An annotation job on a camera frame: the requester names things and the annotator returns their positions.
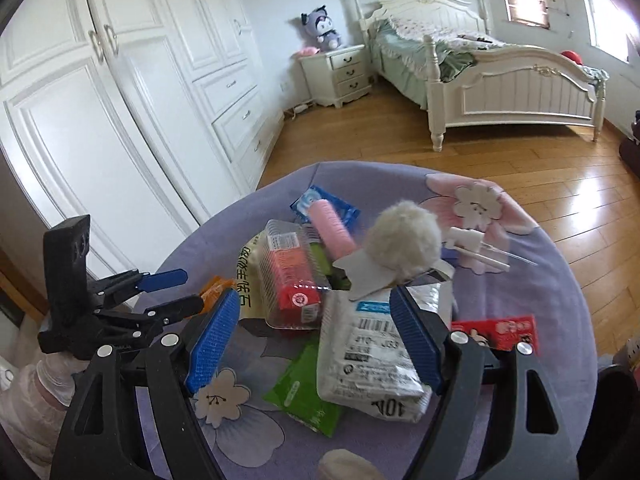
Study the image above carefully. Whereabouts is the orange wrapper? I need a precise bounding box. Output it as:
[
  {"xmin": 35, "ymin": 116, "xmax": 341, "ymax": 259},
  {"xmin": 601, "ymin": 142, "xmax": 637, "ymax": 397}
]
[{"xmin": 200, "ymin": 275, "xmax": 235, "ymax": 313}]

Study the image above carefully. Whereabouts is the yellow milk powder packet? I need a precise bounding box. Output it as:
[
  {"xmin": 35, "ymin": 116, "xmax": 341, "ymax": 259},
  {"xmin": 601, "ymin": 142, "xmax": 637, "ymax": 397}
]
[{"xmin": 235, "ymin": 232, "xmax": 266, "ymax": 322}]

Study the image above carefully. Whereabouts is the red cartoon snack box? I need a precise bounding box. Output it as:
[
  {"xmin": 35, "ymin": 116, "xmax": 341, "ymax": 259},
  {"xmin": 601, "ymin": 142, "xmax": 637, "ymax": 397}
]
[{"xmin": 451, "ymin": 315, "xmax": 538, "ymax": 351}]

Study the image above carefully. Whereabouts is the white fluffy pompom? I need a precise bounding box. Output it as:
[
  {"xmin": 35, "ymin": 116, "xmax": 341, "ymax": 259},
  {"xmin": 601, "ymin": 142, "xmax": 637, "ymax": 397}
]
[{"xmin": 363, "ymin": 200, "xmax": 442, "ymax": 282}]

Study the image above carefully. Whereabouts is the green solid drink sachet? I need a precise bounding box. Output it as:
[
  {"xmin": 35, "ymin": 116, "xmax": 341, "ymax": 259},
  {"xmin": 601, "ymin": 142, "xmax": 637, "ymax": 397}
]
[{"xmin": 262, "ymin": 338, "xmax": 343, "ymax": 438}]

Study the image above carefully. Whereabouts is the pink plastic cup stack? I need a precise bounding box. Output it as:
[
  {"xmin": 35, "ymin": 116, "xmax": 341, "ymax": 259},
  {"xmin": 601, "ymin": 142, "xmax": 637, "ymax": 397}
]
[{"xmin": 309, "ymin": 208, "xmax": 357, "ymax": 260}]

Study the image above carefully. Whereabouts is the blue wet wipe packet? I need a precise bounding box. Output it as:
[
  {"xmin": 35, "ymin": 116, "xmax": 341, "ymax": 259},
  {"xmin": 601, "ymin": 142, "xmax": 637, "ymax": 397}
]
[{"xmin": 290, "ymin": 185, "xmax": 360, "ymax": 233}]

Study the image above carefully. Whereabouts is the left hand in white glove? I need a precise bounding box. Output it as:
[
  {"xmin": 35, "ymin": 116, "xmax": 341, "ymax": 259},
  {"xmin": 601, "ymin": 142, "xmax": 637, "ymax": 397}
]
[{"xmin": 1, "ymin": 351, "xmax": 89, "ymax": 479}]

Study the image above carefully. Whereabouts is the right hand in white glove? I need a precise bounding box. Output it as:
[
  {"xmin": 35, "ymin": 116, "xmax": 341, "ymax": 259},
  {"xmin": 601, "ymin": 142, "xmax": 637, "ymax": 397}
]
[{"xmin": 317, "ymin": 448, "xmax": 385, "ymax": 480}]

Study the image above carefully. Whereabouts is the purple floral table cloth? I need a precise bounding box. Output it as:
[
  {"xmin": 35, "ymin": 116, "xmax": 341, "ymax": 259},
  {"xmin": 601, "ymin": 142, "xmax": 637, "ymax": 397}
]
[{"xmin": 137, "ymin": 162, "xmax": 597, "ymax": 479}]

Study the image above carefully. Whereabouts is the white wardrobe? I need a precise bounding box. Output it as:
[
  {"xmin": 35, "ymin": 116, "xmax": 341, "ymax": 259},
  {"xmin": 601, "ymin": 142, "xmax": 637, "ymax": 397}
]
[{"xmin": 1, "ymin": 0, "xmax": 283, "ymax": 278}]

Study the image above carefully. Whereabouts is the white nightstand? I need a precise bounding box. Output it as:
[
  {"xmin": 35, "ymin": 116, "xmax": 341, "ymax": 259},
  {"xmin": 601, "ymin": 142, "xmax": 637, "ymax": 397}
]
[{"xmin": 299, "ymin": 44, "xmax": 371, "ymax": 108}]

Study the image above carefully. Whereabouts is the pink plush on nightstand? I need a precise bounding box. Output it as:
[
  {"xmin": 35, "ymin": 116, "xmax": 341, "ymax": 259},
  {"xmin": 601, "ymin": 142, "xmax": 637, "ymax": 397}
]
[{"xmin": 295, "ymin": 47, "xmax": 320, "ymax": 58}]

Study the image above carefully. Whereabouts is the white wooden bed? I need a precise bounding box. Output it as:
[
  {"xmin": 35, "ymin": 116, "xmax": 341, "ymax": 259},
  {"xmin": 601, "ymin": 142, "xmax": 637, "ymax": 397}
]
[{"xmin": 358, "ymin": 0, "xmax": 608, "ymax": 151}]

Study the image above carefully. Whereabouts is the purple plush toy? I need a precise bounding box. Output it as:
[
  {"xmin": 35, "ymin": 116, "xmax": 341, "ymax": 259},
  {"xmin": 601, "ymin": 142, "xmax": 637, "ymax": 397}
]
[{"xmin": 300, "ymin": 6, "xmax": 342, "ymax": 52}]

